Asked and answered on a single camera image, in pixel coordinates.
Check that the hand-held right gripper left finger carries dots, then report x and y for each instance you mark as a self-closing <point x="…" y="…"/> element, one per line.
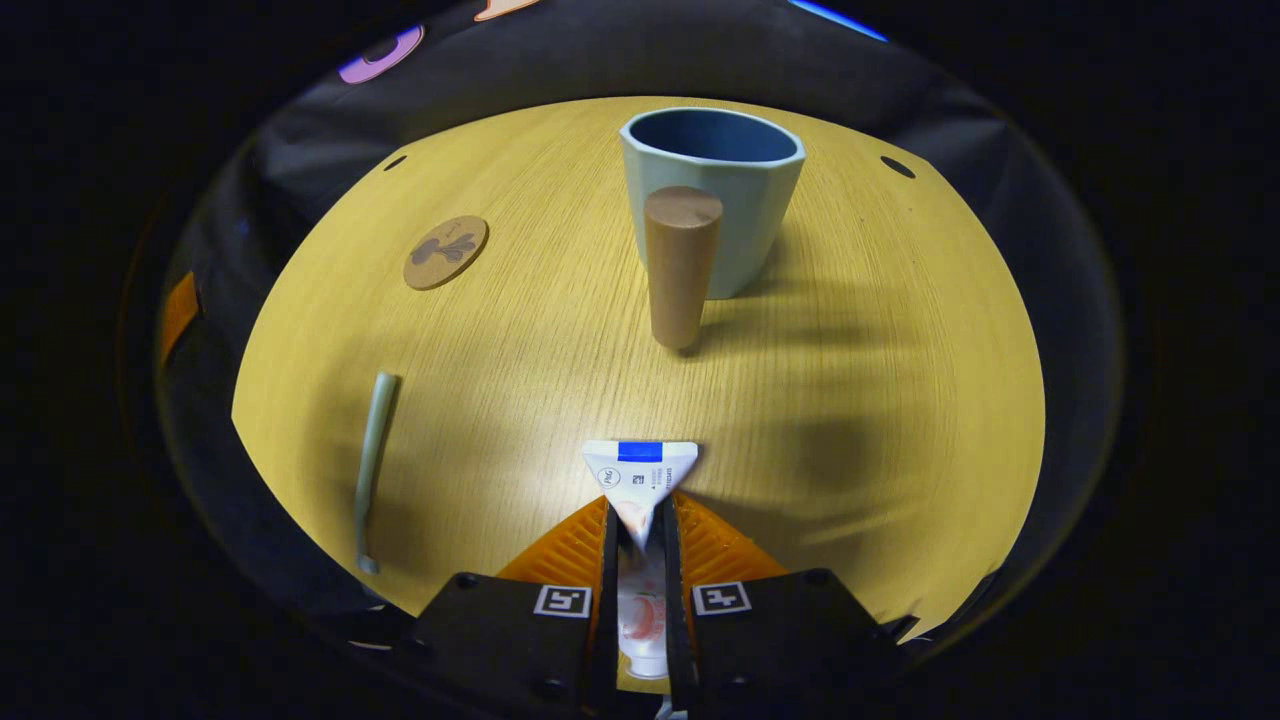
<point x="610" y="620"/>

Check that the white toothpaste tube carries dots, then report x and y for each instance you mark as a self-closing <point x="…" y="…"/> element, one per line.
<point x="640" y="480"/>

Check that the wooden desktop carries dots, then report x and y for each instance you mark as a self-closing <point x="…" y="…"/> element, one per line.
<point x="500" y="400"/>

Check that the pale green toothbrush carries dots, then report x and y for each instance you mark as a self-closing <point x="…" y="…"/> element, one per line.
<point x="375" y="450"/>

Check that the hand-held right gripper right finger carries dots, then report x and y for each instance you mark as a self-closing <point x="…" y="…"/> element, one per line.
<point x="672" y="600"/>

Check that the round cork coaster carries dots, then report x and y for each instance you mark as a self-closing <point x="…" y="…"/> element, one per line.
<point x="445" y="255"/>

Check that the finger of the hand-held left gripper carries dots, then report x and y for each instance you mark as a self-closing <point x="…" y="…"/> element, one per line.
<point x="178" y="315"/>

